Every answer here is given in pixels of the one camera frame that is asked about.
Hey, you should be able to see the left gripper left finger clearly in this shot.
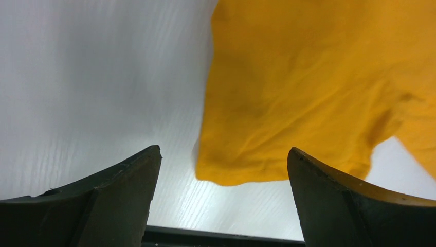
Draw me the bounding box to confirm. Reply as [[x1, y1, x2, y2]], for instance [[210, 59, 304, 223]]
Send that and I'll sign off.
[[1, 145, 162, 246]]

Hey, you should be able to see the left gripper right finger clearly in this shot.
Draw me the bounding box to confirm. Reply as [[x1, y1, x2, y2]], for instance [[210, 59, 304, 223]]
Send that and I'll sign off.
[[287, 147, 435, 246]]

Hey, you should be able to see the yellow t shirt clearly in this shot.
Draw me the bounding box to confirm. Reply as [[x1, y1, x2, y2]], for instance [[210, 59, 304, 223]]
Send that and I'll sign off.
[[196, 1, 435, 186]]

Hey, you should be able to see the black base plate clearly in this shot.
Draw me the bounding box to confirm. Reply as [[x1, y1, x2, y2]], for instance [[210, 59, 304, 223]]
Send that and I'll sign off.
[[141, 226, 305, 247]]

